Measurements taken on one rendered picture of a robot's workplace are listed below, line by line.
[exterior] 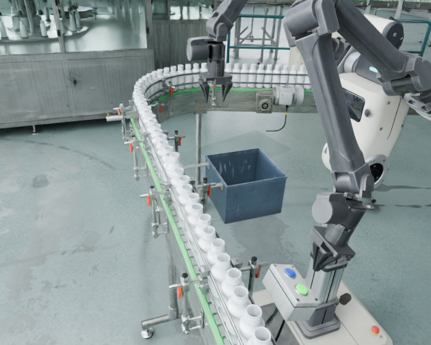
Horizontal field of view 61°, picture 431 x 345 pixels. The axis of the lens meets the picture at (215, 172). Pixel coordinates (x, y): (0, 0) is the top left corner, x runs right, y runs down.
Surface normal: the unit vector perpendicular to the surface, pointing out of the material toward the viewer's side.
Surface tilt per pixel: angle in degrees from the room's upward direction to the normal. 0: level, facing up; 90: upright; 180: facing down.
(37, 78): 90
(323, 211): 70
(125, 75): 90
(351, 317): 0
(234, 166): 90
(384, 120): 90
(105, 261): 0
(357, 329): 0
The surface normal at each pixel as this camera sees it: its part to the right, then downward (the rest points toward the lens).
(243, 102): 0.03, 0.52
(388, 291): 0.04, -0.86
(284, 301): -0.88, -0.15
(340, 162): -0.77, 0.41
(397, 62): 0.40, 0.02
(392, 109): 0.33, 0.50
